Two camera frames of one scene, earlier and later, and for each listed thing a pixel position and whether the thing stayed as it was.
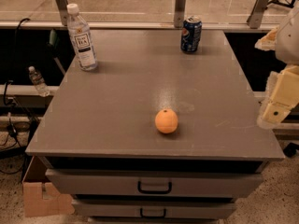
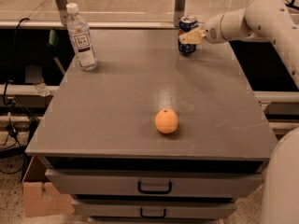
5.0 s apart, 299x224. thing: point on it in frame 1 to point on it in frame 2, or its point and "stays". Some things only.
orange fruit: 166,120 stays
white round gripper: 289,42 to 212,32
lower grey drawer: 153,208 stays
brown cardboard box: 39,198 stays
